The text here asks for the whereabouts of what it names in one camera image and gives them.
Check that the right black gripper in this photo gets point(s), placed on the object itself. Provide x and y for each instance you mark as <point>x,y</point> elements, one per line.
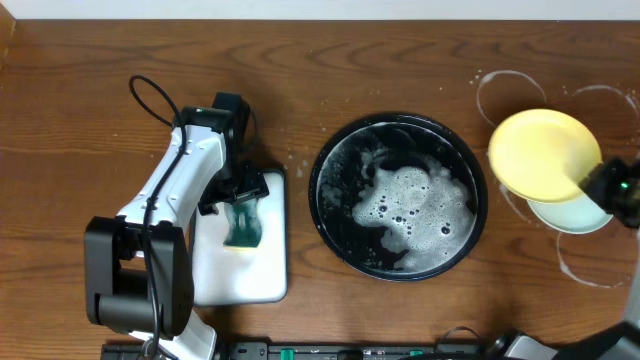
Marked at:
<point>597,184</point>

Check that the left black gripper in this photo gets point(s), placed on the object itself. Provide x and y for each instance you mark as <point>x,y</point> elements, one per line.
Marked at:
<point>239,189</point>

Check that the light green plate top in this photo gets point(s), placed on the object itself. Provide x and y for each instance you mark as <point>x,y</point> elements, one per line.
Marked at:
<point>578,216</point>

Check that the green yellow sponge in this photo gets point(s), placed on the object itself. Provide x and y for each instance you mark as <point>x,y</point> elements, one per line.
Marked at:
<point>245,230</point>

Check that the yellow plate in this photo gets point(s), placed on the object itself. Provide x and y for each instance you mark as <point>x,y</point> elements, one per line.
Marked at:
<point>542,155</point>

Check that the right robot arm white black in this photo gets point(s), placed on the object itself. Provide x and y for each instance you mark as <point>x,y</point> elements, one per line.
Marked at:
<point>620,342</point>

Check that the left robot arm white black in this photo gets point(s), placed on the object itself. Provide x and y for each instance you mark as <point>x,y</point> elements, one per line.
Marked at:
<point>138,275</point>

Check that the rectangular soapy water tray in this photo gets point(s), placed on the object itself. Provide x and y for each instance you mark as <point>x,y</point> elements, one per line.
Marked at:
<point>228,276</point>

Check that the round black tray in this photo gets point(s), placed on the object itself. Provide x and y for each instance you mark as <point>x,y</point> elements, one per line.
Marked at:
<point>398,196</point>

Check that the black base rail bottom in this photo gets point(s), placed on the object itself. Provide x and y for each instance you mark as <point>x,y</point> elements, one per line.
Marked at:
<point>325,351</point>

